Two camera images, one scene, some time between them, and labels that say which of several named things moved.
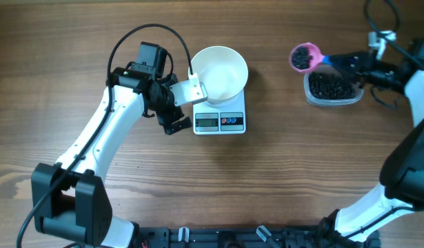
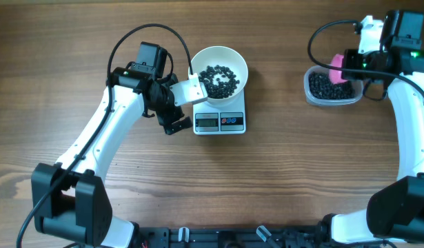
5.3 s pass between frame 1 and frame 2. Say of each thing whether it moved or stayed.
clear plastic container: stayed
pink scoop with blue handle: moved
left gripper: stayed
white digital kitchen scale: stayed
